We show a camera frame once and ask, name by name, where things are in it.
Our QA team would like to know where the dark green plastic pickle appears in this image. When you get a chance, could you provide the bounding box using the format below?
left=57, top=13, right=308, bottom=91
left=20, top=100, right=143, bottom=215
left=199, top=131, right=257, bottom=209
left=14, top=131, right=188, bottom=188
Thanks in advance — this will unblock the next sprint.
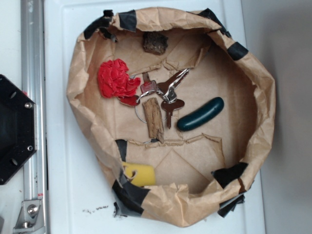
left=176, top=97, right=224, bottom=132

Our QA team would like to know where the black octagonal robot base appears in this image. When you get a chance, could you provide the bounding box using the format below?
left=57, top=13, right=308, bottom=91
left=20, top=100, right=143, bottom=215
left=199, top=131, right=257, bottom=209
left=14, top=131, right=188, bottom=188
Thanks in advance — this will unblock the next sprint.
left=0, top=75, right=37, bottom=185

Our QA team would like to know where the brown wood stick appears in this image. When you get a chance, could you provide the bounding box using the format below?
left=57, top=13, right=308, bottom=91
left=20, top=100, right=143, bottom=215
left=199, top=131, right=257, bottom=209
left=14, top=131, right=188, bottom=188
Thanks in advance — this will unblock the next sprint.
left=143, top=97, right=164, bottom=143

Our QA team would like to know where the brown metal key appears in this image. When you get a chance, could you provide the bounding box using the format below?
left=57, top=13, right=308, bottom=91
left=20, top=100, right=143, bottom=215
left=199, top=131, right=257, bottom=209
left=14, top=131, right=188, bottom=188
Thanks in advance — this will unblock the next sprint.
left=161, top=99, right=185, bottom=129

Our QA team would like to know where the brown paper bag container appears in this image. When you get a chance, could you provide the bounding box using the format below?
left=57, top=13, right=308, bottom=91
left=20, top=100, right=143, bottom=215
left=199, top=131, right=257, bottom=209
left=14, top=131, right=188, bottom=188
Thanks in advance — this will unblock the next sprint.
left=66, top=7, right=276, bottom=227

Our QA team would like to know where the silver carabiner clip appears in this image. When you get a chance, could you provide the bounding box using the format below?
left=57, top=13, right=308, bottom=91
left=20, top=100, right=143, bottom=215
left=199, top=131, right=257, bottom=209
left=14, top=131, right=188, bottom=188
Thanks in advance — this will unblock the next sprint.
left=157, top=69, right=190, bottom=103

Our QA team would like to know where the red key tag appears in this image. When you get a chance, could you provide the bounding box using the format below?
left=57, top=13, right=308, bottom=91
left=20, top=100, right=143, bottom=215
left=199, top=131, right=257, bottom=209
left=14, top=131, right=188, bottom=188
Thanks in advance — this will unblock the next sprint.
left=118, top=95, right=140, bottom=107

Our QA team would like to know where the red-headed key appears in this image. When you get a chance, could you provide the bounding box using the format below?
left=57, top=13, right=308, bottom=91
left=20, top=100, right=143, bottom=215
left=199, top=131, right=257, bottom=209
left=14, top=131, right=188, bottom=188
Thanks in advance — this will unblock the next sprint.
left=140, top=72, right=157, bottom=95

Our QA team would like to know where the crumpled red plastic piece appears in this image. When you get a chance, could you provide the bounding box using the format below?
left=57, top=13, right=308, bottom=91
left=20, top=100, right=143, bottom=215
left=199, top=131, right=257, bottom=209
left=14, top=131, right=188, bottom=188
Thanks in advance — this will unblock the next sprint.
left=97, top=58, right=141, bottom=98

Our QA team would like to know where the yellow foam sponge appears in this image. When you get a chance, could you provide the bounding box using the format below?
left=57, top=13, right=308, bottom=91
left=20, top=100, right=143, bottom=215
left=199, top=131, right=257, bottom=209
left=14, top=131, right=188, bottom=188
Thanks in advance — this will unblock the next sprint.
left=122, top=162, right=156, bottom=187

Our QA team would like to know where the dark brown rock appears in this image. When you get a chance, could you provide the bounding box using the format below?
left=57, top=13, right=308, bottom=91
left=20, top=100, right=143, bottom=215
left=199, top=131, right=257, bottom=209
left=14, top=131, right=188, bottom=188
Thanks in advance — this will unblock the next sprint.
left=143, top=32, right=168, bottom=55

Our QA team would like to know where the white tray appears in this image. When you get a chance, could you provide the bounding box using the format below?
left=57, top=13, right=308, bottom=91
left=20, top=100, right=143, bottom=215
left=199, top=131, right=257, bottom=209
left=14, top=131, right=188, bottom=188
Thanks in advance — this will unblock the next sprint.
left=44, top=0, right=265, bottom=234

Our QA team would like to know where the aluminium extrusion rail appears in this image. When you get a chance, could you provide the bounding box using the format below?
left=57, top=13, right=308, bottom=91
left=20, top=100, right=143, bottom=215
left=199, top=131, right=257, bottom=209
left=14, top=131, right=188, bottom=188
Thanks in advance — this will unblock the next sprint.
left=20, top=0, right=49, bottom=202

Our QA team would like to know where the metal corner bracket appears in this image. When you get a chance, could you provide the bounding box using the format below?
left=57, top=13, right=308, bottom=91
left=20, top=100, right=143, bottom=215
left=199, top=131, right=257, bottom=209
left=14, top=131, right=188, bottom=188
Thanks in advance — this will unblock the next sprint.
left=13, top=199, right=46, bottom=234

